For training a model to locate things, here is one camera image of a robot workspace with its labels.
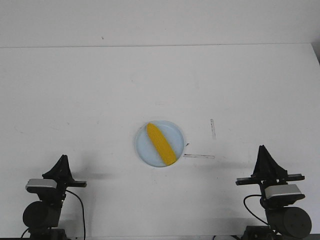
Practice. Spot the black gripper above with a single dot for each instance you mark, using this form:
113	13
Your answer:
271	168
58	171

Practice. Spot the yellow corn cob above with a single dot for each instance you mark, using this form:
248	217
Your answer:
161	144

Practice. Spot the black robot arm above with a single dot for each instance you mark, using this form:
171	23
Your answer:
42	217
283	220

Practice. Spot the clear tape strip vertical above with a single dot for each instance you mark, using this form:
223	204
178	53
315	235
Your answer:
213	130

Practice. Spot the clear tape strip horizontal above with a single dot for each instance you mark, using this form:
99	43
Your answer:
199	156

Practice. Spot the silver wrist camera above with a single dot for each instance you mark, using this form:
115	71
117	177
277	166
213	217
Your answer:
36	185
286	192

